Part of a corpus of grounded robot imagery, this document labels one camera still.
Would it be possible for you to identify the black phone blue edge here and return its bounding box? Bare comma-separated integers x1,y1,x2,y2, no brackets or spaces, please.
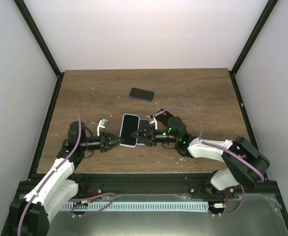
129,88,155,102

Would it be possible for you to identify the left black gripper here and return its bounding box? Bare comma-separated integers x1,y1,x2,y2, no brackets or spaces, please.
81,132,124,152

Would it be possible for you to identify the black phone case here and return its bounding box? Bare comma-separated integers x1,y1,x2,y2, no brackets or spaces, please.
155,109,176,128

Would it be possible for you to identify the black aluminium front rail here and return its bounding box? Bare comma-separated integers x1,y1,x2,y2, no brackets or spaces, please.
15,173,280,200

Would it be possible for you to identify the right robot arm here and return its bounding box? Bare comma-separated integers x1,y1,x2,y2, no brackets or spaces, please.
132,116,270,198

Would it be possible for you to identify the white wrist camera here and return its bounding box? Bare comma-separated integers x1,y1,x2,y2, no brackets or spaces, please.
97,118,108,136
147,115,158,130

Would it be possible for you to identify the purple cable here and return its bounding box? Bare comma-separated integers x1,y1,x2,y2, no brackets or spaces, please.
153,106,266,182
17,112,102,236

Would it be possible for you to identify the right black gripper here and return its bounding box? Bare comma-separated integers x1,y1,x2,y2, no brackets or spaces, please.
132,125,178,147

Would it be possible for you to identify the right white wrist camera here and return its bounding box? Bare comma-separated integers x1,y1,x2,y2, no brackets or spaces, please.
147,115,158,130

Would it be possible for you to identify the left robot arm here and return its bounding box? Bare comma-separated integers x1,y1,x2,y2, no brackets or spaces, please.
7,120,123,236

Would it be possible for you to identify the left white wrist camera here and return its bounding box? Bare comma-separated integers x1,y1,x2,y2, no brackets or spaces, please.
97,118,108,136

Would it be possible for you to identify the left black frame post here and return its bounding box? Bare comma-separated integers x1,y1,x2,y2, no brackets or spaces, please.
14,0,61,77

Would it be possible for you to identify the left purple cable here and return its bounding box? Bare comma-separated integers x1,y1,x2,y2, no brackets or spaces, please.
17,112,102,236

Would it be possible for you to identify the light blue slotted cable duct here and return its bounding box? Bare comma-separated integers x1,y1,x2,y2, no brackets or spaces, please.
60,202,209,212

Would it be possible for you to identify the black frame post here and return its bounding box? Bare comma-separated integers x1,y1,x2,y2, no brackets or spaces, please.
14,0,61,77
231,0,278,74

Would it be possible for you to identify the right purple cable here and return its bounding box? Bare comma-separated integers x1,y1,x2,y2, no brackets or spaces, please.
153,106,266,182

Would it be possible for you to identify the light blue phone case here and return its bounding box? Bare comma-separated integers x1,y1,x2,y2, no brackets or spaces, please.
118,113,140,148
137,119,149,146

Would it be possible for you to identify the right black frame post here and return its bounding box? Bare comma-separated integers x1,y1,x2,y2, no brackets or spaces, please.
231,0,278,74

